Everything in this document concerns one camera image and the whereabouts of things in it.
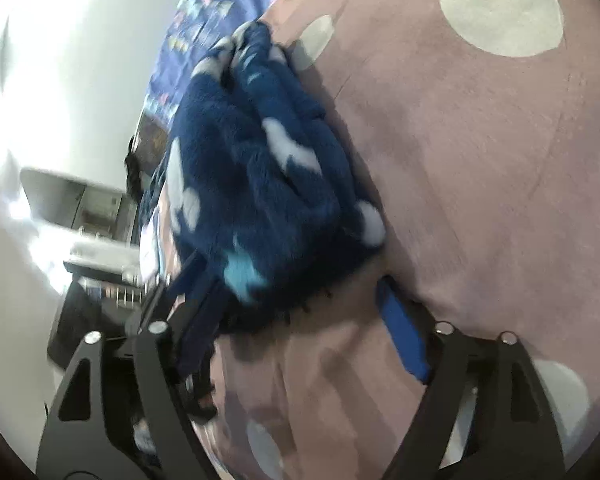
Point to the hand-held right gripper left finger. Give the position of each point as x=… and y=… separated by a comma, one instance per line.
x=200, y=330

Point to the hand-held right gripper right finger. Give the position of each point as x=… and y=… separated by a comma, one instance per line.
x=402, y=330

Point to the navy star-print fleece garment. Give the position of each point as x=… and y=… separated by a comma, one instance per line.
x=260, y=185

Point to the light blue printed sheet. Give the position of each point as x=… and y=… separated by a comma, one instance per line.
x=152, y=250

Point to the black furniture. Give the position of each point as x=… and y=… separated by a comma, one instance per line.
x=85, y=320

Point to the white object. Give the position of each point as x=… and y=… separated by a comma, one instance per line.
x=105, y=257

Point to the black bag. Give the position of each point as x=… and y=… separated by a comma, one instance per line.
x=132, y=172

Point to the grey cabinet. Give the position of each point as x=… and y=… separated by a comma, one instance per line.
x=75, y=205

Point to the pink polka dot blanket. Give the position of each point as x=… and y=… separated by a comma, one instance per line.
x=480, y=160

